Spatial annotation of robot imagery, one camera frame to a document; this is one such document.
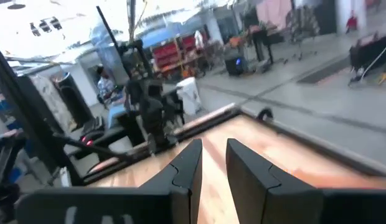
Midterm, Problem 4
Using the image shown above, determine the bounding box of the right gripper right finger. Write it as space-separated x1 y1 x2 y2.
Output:
225 138 386 224

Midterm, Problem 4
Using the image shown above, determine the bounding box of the dark floor mat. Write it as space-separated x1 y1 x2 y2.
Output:
296 57 351 85

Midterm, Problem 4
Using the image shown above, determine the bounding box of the thin black rig post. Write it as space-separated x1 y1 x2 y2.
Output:
95 5 157 82

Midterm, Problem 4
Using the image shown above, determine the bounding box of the white bin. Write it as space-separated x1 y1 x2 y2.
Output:
176 77 203 117

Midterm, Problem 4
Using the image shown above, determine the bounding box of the person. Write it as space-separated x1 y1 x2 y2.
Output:
96 65 117 102

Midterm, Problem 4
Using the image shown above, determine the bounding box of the black upright rig post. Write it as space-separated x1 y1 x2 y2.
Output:
0 42 85 188

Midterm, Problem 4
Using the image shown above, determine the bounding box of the black box with blue light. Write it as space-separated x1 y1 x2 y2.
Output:
224 55 250 77

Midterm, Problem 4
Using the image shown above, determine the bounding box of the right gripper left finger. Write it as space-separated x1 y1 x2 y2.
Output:
17 138 204 224

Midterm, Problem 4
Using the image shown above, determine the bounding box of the pink cloth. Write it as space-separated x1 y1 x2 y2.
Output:
255 0 294 31

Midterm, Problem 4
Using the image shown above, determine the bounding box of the black cart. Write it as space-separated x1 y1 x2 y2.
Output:
349 32 386 86

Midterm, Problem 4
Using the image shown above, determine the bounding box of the small red object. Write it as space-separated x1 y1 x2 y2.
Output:
346 9 359 34

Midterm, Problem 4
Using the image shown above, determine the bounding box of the black cable hook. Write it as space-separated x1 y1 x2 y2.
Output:
255 106 274 123

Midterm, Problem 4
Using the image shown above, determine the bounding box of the red storage shelf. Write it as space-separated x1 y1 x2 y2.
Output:
151 34 199 74

